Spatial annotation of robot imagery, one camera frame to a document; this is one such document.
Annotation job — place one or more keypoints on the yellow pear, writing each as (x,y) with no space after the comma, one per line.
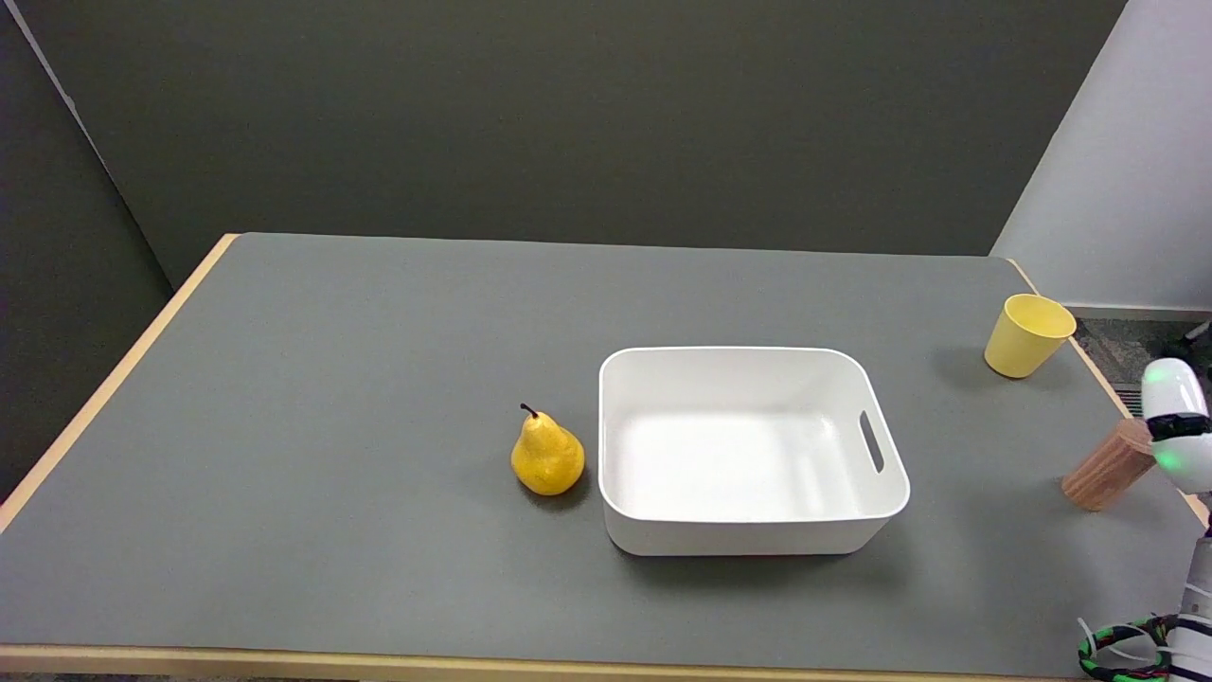
(547,459)

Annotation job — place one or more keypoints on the yellow plastic cup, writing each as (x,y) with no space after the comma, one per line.
(1024,333)

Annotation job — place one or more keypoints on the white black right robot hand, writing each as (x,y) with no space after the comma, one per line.
(1179,398)

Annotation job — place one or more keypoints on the wooden cylinder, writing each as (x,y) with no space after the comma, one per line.
(1108,469)

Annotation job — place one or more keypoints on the white plastic bin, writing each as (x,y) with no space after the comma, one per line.
(739,455)

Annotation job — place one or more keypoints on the black chair base caster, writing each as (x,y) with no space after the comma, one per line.
(1195,336)

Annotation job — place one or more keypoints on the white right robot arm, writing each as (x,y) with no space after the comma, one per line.
(1198,625)

